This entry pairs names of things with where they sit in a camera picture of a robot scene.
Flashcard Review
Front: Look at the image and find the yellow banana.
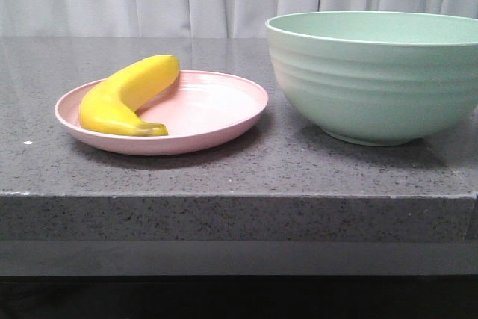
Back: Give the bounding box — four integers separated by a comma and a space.
79, 55, 179, 137

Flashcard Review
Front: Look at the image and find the pink plate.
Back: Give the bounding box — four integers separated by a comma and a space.
55, 70, 269, 155

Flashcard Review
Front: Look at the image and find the green ribbed bowl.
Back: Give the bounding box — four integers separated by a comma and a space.
266, 11, 477, 146

